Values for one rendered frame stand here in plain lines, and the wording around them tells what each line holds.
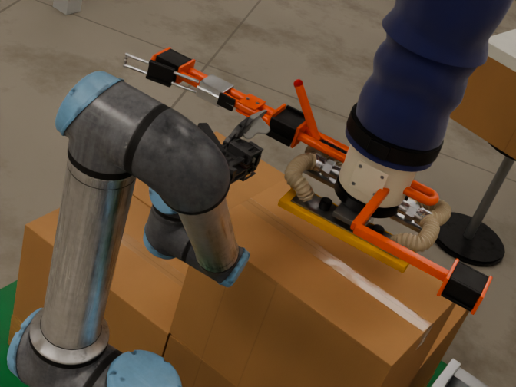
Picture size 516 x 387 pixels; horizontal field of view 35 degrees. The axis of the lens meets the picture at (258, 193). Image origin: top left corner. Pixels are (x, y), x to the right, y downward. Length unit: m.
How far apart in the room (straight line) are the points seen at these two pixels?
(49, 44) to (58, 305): 3.42
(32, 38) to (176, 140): 3.72
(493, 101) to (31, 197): 2.06
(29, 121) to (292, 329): 2.35
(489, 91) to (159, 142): 2.74
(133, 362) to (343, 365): 0.61
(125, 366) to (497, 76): 2.54
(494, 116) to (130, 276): 1.93
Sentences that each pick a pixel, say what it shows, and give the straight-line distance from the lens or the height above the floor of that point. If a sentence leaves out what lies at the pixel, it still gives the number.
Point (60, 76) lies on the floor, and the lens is 4.52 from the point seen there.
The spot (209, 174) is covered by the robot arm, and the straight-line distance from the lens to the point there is 1.20.
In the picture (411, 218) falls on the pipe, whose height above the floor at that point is 1.18.
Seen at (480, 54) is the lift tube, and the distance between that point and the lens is 1.79.
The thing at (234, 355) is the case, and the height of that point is 0.64.
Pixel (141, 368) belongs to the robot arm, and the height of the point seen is 1.04.
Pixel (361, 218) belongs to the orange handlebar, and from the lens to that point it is 1.78.
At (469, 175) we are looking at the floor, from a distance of 4.85.
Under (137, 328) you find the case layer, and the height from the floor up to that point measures 0.48.
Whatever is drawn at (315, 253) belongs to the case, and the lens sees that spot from 2.15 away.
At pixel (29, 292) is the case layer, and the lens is 2.77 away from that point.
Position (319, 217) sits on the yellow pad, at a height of 1.13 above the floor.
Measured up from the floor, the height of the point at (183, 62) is 1.27.
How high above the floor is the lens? 2.23
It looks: 34 degrees down
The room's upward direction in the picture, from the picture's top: 19 degrees clockwise
